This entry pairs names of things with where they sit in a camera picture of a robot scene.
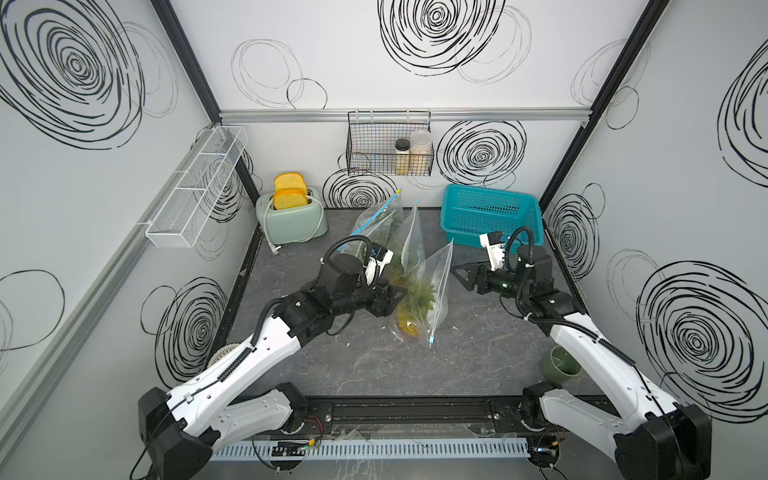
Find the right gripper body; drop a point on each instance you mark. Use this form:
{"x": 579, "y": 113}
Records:
{"x": 500, "y": 281}

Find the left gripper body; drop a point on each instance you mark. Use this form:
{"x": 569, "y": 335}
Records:
{"x": 377, "y": 302}

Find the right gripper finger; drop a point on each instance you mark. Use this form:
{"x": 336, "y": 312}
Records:
{"x": 466, "y": 270}
{"x": 472, "y": 284}

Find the yellow pineapple green crown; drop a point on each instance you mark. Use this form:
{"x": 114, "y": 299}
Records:
{"x": 412, "y": 312}

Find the clear zip-top bag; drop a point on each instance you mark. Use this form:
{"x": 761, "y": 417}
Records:
{"x": 435, "y": 269}
{"x": 407, "y": 245}

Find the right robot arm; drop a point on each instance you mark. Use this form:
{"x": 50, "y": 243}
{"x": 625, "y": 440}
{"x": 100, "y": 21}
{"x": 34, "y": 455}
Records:
{"x": 650, "y": 435}

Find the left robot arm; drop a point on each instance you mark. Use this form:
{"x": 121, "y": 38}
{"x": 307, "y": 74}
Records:
{"x": 183, "y": 427}

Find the rear blue-zip clear bag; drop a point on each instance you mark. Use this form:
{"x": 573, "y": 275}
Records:
{"x": 380, "y": 221}

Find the teal plastic basket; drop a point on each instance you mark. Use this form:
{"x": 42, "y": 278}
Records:
{"x": 468, "y": 211}

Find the mint green toaster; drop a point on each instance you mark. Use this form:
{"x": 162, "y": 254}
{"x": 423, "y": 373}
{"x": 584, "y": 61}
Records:
{"x": 295, "y": 225}

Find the green ceramic cup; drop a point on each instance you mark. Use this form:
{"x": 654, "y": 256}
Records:
{"x": 559, "y": 367}

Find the front yellow toast slice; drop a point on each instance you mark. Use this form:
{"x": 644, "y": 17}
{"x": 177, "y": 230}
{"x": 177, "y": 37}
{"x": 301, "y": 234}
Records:
{"x": 290, "y": 198}

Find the yellow toast slice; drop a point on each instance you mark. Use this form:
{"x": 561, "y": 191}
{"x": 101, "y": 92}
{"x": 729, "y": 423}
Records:
{"x": 290, "y": 181}
{"x": 290, "y": 198}

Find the rear yellow toast slice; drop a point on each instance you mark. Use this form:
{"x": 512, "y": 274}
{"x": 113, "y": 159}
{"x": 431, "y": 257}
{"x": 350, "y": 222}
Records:
{"x": 290, "y": 181}

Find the dark-lid spice jar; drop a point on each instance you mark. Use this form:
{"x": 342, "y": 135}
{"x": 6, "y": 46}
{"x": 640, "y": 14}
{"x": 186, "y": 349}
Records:
{"x": 402, "y": 156}

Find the white woven ball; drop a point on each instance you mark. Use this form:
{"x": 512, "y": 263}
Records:
{"x": 221, "y": 353}

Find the white-lid spice jar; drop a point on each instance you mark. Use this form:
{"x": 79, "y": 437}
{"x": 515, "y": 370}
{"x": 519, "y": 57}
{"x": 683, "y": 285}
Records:
{"x": 420, "y": 153}

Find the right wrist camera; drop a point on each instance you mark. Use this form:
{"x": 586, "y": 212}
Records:
{"x": 494, "y": 243}

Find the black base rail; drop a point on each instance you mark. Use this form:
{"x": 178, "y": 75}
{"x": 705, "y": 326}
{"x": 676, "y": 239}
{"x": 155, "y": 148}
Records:
{"x": 504, "y": 414}

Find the black wire wall basket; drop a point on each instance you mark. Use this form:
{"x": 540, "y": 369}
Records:
{"x": 371, "y": 136}

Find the grey slotted cable duct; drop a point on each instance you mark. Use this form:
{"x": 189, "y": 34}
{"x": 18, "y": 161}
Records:
{"x": 376, "y": 449}

